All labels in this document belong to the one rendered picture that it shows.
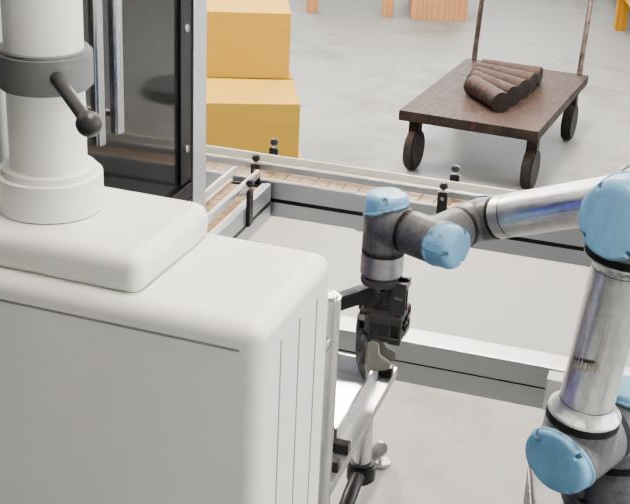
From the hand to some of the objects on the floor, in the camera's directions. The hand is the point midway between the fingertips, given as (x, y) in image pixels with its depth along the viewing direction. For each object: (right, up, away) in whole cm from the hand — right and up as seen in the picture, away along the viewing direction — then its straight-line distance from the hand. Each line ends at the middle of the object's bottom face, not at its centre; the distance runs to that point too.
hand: (362, 372), depth 227 cm
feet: (+4, -48, +120) cm, 129 cm away
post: (-38, -74, +55) cm, 100 cm away
